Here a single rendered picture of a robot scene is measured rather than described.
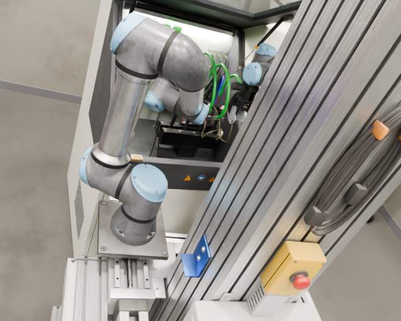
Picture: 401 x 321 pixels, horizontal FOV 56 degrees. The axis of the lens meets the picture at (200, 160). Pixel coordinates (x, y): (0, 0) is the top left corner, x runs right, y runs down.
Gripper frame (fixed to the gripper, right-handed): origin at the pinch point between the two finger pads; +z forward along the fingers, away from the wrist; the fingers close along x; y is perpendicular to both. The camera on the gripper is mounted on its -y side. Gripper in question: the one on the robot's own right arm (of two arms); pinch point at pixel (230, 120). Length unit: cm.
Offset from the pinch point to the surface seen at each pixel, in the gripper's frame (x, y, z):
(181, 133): -7.7, -24.1, 26.3
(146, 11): -32, -54, -19
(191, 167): -7.2, -2.9, 30.4
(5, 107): -90, -178, 124
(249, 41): 23, -49, -19
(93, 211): -47, -3, 62
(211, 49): 8, -56, -8
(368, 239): 216, -29, 124
